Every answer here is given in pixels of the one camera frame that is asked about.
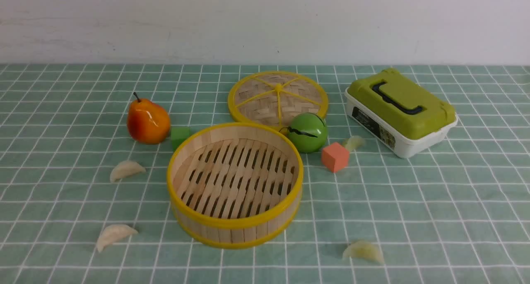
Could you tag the pale green dumpling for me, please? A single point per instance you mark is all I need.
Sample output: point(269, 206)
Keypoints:
point(363, 250)
point(353, 143)

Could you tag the white dumpling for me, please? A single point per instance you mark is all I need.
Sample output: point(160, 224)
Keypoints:
point(112, 234)
point(124, 169)

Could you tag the woven bamboo steamer lid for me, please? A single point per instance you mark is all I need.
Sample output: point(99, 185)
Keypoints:
point(274, 98)

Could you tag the bamboo steamer tray yellow rim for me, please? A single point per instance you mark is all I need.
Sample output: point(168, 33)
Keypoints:
point(235, 185)

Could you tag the green toy apple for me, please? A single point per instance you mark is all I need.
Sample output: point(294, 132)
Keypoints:
point(308, 132)

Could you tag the orange toy cube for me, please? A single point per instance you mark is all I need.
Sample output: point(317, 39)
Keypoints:
point(335, 157)

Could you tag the green toy cube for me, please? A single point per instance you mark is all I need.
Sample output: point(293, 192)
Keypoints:
point(178, 135)

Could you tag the orange red toy pear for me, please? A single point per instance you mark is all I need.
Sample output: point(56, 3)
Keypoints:
point(147, 122)

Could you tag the green lid white storage box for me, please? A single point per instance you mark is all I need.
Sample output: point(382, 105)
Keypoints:
point(404, 116)

